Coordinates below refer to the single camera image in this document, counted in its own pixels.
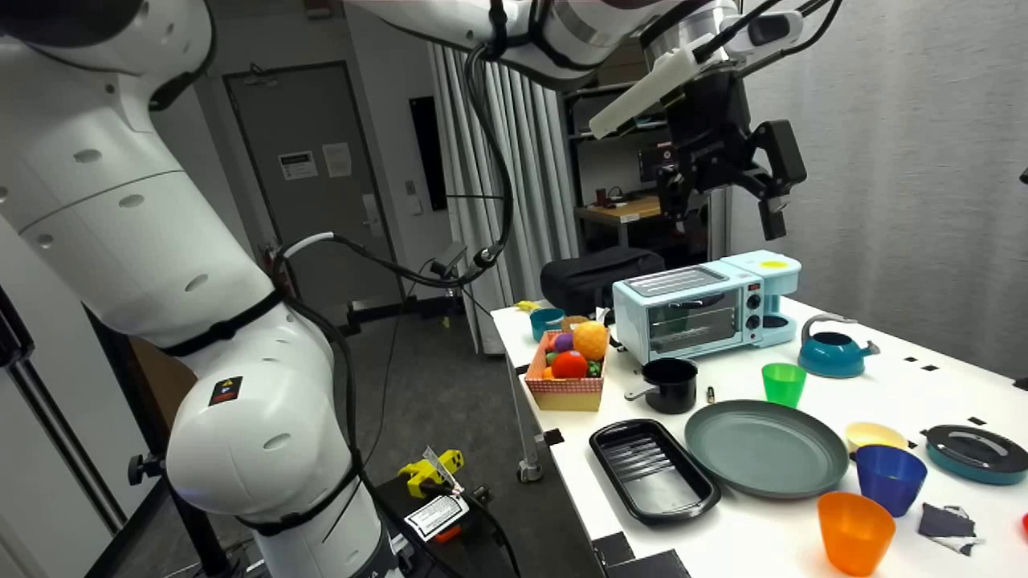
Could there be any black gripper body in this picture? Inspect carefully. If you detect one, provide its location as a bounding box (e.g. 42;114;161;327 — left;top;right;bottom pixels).
658;73;808;206

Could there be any blue plastic cup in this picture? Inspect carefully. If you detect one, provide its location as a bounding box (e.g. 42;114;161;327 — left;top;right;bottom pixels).
854;447;929;518

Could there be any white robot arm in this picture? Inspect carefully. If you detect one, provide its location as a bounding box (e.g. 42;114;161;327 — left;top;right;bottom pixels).
0;0;802;578

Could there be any green plastic cup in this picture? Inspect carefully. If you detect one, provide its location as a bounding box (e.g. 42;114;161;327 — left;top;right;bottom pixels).
763;363;808;409

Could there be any small teal cup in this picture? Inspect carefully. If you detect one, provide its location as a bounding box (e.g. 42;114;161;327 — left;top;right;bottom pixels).
530;308;566;341

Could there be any grey-green oval plate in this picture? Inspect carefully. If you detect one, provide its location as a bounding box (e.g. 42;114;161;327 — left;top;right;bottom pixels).
684;402;850;502

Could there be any orange plastic cup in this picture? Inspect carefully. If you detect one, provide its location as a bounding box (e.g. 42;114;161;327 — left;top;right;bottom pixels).
817;493;897;576

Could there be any dark shelf unit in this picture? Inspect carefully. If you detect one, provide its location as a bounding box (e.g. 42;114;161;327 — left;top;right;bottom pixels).
561;66;718;267

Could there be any light blue toaster oven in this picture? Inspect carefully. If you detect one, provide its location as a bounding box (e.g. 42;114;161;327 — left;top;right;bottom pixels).
614;251;802;363

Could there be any black bag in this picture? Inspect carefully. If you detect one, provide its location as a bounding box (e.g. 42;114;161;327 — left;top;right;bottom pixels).
539;247;665;315

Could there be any teal kettle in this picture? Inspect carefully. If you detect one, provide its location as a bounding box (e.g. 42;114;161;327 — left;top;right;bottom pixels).
797;315;876;379

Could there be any grey curtain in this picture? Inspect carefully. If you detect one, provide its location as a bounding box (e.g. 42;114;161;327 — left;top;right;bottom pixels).
429;46;578;358

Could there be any small black pot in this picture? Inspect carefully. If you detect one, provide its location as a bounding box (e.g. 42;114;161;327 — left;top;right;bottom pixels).
628;359;696;415

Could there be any wooden crate of toy fruit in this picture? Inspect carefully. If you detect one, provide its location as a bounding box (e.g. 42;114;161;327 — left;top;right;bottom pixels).
523;322;610;412

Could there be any small yellow bowl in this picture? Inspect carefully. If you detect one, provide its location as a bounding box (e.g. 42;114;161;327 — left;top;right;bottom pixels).
845;421;908;450

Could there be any black rectangular tray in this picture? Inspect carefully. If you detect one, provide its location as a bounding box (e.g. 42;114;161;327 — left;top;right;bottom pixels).
588;419;719;524

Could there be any grey door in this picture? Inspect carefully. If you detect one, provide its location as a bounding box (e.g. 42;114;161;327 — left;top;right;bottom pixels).
224;66;400;319

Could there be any yellow clamp tool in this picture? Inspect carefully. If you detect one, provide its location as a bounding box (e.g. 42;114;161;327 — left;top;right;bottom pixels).
400;450;463;502

